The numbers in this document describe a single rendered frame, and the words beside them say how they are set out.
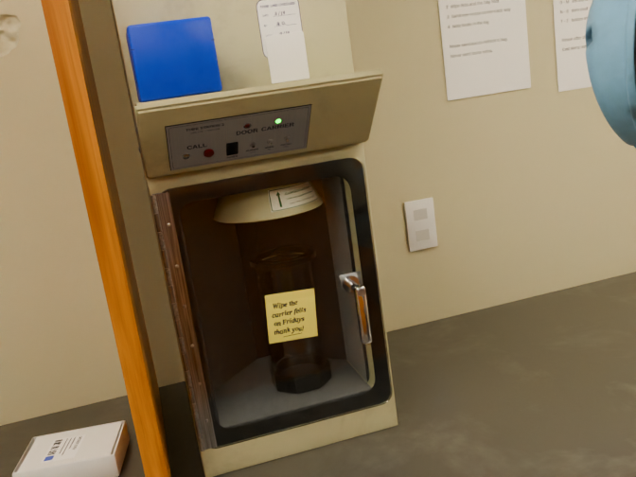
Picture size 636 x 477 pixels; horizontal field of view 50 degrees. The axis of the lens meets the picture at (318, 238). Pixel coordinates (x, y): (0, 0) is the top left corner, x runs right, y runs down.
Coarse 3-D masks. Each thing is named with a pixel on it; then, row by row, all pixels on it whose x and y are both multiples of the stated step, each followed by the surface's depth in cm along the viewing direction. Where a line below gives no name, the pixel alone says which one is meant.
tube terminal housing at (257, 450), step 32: (128, 0) 90; (160, 0) 91; (192, 0) 92; (224, 0) 94; (320, 0) 97; (224, 32) 94; (256, 32) 95; (320, 32) 98; (128, 64) 92; (224, 64) 95; (256, 64) 96; (320, 64) 99; (352, 64) 100; (256, 160) 99; (288, 160) 100; (320, 160) 101; (160, 192) 96; (384, 320) 109; (192, 416) 112; (352, 416) 110; (384, 416) 112; (224, 448) 105; (256, 448) 107; (288, 448) 108
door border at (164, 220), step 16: (160, 208) 95; (160, 224) 95; (176, 240) 96; (176, 256) 97; (176, 272) 97; (176, 288) 98; (192, 320) 99; (192, 336) 100; (192, 352) 100; (192, 368) 100; (192, 384) 101; (192, 400) 101; (208, 416) 102; (208, 432) 103; (208, 448) 103
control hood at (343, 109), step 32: (192, 96) 84; (224, 96) 84; (256, 96) 86; (288, 96) 87; (320, 96) 89; (352, 96) 91; (160, 128) 85; (320, 128) 94; (352, 128) 97; (160, 160) 90
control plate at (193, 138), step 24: (216, 120) 87; (240, 120) 88; (264, 120) 90; (288, 120) 91; (168, 144) 88; (192, 144) 89; (216, 144) 91; (240, 144) 92; (264, 144) 94; (288, 144) 95
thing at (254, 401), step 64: (192, 192) 96; (256, 192) 98; (320, 192) 101; (192, 256) 97; (256, 256) 100; (320, 256) 103; (256, 320) 102; (320, 320) 104; (256, 384) 104; (320, 384) 106; (384, 384) 110
